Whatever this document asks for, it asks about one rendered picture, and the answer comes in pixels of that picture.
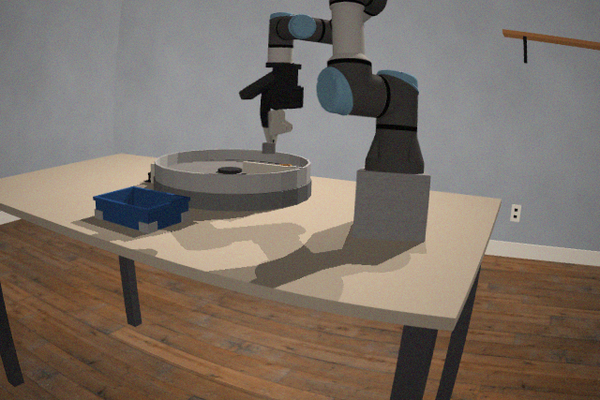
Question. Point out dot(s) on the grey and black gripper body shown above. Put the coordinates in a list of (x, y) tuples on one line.
[(286, 82)]

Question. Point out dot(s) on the grey round turntable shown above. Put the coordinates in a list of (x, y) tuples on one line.
[(229, 188)]

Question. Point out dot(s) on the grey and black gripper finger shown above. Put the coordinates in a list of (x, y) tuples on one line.
[(270, 121), (283, 120)]

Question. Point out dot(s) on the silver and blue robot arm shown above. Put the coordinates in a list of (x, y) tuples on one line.
[(348, 87)]

